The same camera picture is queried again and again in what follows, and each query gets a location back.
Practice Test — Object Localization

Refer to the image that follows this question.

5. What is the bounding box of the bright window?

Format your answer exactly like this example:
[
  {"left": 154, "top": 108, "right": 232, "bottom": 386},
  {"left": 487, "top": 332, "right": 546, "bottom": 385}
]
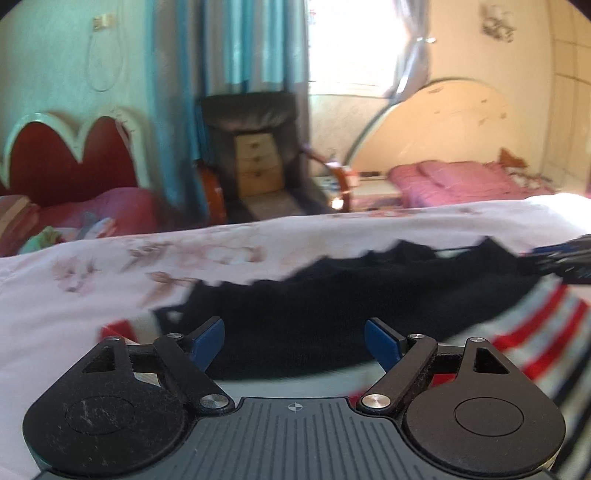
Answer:
[{"left": 305, "top": 0, "right": 409, "bottom": 97}]

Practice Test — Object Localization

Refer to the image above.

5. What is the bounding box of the magenta blanket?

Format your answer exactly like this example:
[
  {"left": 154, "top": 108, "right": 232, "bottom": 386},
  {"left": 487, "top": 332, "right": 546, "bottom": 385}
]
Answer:
[{"left": 39, "top": 187, "right": 162, "bottom": 241}]

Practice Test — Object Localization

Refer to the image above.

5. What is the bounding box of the bed with floral quilt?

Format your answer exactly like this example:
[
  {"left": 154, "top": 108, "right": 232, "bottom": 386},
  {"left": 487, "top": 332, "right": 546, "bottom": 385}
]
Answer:
[{"left": 0, "top": 193, "right": 591, "bottom": 480}]

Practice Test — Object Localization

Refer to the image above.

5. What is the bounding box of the white hanging cable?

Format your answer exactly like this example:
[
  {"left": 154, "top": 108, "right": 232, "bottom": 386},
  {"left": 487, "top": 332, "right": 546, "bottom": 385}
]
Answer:
[{"left": 85, "top": 28, "right": 126, "bottom": 93}]

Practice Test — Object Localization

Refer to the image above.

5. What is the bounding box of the grey curtain with tieback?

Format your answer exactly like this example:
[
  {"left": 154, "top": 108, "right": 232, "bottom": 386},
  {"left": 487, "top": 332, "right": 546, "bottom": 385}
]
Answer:
[{"left": 382, "top": 0, "right": 437, "bottom": 100}]

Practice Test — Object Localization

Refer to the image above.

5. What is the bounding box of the teal curtain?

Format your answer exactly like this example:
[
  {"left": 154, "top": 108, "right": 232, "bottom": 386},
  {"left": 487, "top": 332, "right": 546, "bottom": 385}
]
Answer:
[{"left": 147, "top": 0, "right": 311, "bottom": 222}]

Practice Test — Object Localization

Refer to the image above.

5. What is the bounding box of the dark leather armchair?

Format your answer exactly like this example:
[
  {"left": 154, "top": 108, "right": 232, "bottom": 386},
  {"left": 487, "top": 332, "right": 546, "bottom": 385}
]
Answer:
[{"left": 196, "top": 90, "right": 356, "bottom": 228}]

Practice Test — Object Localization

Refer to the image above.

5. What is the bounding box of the striped knit sweater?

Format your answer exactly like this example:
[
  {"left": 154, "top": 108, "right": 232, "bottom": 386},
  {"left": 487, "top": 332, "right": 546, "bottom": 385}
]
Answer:
[{"left": 99, "top": 235, "right": 591, "bottom": 480}]

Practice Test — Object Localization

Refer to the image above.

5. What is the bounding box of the red heart-shaped headboard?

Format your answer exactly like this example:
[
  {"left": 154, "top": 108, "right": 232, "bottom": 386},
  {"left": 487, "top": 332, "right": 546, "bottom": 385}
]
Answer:
[{"left": 0, "top": 107, "right": 151, "bottom": 209}]

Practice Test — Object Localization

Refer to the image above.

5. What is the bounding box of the pink bedding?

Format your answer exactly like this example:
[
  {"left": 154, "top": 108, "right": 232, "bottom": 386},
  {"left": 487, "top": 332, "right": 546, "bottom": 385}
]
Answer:
[{"left": 387, "top": 148, "right": 557, "bottom": 209}]

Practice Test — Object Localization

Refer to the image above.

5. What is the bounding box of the wall lamp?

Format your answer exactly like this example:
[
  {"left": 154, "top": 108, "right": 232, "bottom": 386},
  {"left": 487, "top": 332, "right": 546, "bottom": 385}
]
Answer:
[{"left": 479, "top": 4, "right": 518, "bottom": 44}]

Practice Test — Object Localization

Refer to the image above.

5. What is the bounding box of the small wooden drawer chest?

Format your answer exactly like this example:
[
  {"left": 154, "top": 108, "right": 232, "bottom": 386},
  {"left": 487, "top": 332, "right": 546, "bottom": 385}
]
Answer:
[{"left": 232, "top": 130, "right": 286, "bottom": 197}]

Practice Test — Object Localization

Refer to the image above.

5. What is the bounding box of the round beige headboard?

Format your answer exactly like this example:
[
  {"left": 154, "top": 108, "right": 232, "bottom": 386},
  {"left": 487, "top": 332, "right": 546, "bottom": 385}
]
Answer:
[{"left": 346, "top": 78, "right": 527, "bottom": 185}]

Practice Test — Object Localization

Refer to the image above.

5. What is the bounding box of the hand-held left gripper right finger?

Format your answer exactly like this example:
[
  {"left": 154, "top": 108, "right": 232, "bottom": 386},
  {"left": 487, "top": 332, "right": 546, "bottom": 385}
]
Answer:
[{"left": 356, "top": 318, "right": 511, "bottom": 415}]

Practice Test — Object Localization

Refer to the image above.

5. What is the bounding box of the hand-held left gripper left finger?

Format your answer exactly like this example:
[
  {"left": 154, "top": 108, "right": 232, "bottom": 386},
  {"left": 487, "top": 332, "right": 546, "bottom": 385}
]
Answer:
[{"left": 81, "top": 316, "right": 235, "bottom": 415}]

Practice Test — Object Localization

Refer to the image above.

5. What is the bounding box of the striped pillow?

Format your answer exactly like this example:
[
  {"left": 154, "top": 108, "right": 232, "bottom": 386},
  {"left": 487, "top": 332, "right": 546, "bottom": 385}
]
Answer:
[{"left": 0, "top": 194, "right": 42, "bottom": 257}]

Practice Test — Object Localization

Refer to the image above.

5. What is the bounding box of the pile of colourful clothes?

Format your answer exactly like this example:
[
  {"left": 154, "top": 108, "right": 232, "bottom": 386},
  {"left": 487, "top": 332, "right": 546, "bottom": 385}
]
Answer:
[{"left": 18, "top": 211, "right": 118, "bottom": 254}]

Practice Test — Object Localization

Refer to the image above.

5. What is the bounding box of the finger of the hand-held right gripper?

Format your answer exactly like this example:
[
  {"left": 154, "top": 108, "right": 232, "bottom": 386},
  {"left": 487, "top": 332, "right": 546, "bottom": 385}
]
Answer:
[{"left": 531, "top": 234, "right": 591, "bottom": 284}]

